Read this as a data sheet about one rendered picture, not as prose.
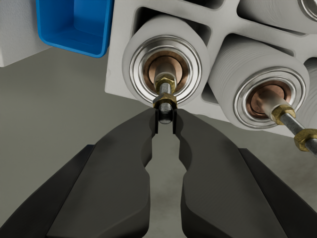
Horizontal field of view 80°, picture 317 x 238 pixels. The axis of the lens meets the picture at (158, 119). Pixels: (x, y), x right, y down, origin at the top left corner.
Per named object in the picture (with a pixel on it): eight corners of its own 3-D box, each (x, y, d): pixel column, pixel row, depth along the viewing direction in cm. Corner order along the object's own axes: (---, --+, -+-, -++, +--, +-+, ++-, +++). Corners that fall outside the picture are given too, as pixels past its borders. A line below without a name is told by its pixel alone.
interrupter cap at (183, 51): (120, 44, 19) (118, 45, 18) (196, 25, 18) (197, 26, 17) (140, 109, 23) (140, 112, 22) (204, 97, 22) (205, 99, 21)
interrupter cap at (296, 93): (226, 125, 24) (228, 129, 23) (239, 64, 20) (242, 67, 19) (288, 126, 23) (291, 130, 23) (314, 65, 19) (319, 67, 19)
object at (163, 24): (133, 19, 34) (106, 36, 18) (187, 5, 32) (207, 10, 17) (146, 72, 39) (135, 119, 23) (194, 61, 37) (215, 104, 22)
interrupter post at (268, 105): (252, 107, 22) (265, 123, 19) (258, 88, 21) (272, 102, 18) (273, 108, 22) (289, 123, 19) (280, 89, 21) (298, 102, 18)
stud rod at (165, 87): (166, 71, 18) (167, 109, 12) (172, 79, 19) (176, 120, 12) (158, 77, 19) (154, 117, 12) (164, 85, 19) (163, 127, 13)
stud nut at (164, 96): (169, 87, 13) (169, 92, 13) (182, 104, 14) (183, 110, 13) (147, 102, 14) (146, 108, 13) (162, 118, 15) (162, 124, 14)
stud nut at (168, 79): (168, 70, 17) (168, 73, 16) (179, 85, 17) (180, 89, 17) (151, 83, 17) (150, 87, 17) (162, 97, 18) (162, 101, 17)
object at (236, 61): (196, 81, 39) (217, 133, 24) (202, 30, 34) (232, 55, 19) (244, 81, 39) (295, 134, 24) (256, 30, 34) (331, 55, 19)
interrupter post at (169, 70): (151, 63, 20) (149, 74, 17) (174, 58, 20) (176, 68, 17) (157, 85, 21) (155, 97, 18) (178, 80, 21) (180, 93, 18)
